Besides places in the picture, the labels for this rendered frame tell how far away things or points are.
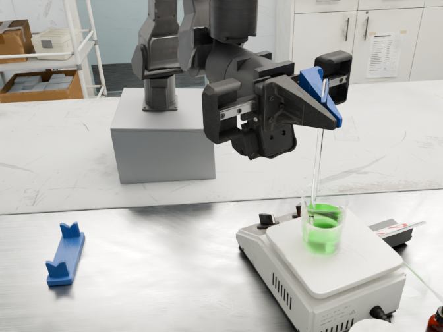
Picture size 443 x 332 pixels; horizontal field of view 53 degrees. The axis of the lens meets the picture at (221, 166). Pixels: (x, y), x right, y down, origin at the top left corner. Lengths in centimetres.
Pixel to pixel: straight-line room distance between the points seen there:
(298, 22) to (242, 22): 239
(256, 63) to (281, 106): 6
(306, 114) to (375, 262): 19
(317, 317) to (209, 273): 18
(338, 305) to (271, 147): 19
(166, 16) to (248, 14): 25
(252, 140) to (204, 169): 30
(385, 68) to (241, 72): 269
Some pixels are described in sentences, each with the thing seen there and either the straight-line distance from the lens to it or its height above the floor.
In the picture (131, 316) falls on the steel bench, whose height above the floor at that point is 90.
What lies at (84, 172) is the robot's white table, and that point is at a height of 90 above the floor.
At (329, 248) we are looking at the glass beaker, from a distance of 51.
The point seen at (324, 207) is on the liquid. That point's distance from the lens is 53.
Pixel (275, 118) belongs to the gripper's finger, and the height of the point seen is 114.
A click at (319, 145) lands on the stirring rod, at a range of 46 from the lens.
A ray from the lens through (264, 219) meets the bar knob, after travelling 62.
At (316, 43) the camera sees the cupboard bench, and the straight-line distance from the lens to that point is 297.
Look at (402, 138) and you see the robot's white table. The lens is 99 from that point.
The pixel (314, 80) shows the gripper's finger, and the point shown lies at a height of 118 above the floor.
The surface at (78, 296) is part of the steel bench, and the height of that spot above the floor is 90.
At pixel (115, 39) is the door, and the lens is 350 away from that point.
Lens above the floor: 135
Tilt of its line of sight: 32 degrees down
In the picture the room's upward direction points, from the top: 2 degrees counter-clockwise
